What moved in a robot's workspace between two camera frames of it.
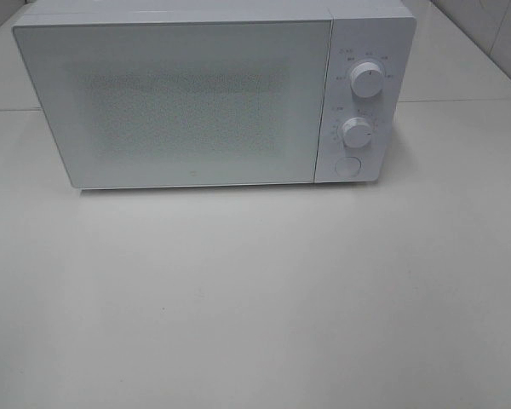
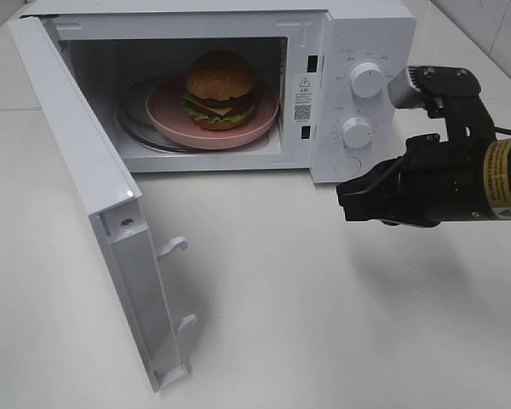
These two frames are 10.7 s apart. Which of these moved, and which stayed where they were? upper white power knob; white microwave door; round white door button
Moved: white microwave door
Stayed: upper white power knob; round white door button
